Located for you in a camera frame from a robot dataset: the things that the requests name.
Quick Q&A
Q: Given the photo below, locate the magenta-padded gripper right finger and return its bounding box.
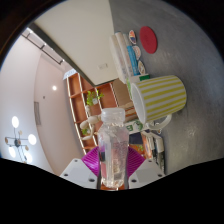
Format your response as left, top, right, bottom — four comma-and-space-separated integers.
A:
125, 146, 166, 190

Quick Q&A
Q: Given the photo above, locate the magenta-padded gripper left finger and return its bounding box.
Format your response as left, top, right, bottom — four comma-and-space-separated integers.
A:
59, 146, 102, 190

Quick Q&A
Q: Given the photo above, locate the clear plastic water bottle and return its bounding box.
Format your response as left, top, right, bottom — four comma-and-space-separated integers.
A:
97, 107, 130, 189

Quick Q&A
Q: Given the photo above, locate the orange wooden shelf unit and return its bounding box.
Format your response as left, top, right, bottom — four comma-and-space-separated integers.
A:
65, 72, 118, 156

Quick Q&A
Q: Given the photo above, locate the branched ceiling lamp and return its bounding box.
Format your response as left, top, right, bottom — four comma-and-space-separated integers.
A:
4, 115, 38, 164

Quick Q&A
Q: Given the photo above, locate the ceiling air vent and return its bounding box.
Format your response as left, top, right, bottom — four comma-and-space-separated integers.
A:
33, 101, 43, 127

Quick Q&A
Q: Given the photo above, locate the yellow striped white mug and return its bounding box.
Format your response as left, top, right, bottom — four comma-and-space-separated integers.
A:
129, 74, 188, 132

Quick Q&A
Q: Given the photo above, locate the tan chair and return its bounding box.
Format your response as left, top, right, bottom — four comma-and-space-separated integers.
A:
112, 79, 134, 108

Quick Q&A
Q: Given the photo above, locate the green and white flat box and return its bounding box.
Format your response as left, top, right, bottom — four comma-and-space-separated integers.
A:
128, 74, 151, 84

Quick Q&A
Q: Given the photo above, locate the small round printed sticker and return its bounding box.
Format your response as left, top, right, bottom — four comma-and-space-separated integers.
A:
128, 29, 138, 45
132, 45, 142, 61
137, 60, 147, 76

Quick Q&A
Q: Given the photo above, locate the flat round red coaster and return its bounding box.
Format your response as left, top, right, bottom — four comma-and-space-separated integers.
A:
139, 25, 158, 55

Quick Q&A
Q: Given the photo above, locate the black ceiling track rail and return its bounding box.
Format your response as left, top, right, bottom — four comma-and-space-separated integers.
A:
21, 31, 65, 65

